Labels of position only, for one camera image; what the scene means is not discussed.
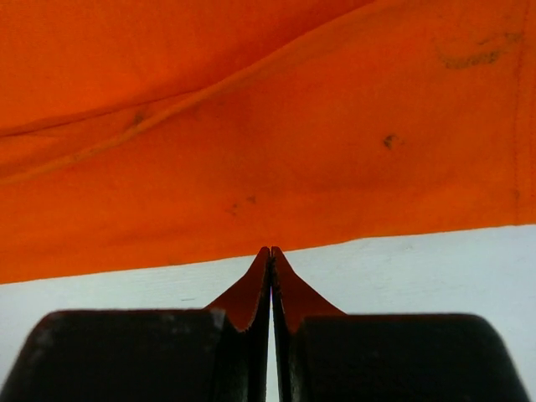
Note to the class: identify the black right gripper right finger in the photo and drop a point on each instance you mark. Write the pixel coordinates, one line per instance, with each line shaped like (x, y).
(325, 354)

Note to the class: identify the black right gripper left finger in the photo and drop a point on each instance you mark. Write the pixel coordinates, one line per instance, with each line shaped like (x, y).
(216, 353)

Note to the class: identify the orange t shirt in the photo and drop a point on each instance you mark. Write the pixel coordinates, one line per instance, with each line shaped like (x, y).
(148, 133)

